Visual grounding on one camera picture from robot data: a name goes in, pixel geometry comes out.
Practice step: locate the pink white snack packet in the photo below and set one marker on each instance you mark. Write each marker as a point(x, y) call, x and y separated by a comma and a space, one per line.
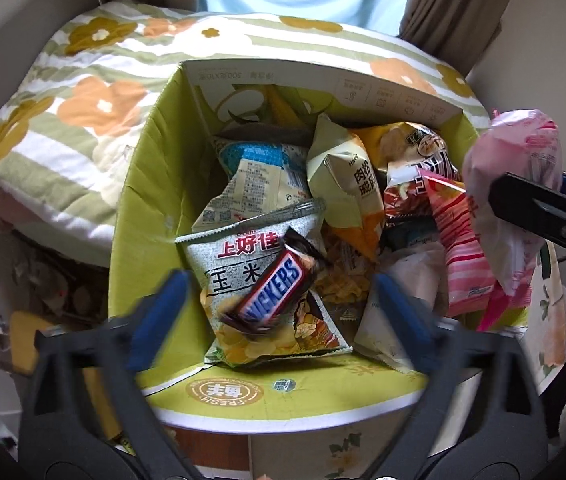
point(519, 151)

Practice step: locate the corn snack bag grey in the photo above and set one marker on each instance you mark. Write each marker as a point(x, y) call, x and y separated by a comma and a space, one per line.
point(228, 261)

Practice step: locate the floral striped folded quilt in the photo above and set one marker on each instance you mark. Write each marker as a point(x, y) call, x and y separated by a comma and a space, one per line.
point(68, 133)

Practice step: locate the cartoon cat snack bag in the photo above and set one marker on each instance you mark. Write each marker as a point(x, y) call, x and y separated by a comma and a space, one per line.
point(404, 144)

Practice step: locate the cream yellow snack bag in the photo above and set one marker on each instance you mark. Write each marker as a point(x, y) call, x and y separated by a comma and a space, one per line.
point(340, 172)

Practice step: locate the pink striped marshmallow bag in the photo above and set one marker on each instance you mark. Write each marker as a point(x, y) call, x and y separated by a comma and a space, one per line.
point(469, 276)

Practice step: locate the green cardboard snack box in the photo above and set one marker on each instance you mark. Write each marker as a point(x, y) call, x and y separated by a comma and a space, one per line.
point(173, 174)

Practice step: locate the blue white snack bag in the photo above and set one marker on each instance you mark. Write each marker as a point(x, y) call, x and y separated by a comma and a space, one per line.
point(262, 177)

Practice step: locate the floral bed sheet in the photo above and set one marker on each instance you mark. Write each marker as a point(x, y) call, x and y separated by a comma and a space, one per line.
point(492, 429)

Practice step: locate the Snickers chocolate bar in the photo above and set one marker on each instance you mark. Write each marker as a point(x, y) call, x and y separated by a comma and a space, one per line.
point(285, 280)

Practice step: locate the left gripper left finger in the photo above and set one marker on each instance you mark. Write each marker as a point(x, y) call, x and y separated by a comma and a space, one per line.
point(60, 435)

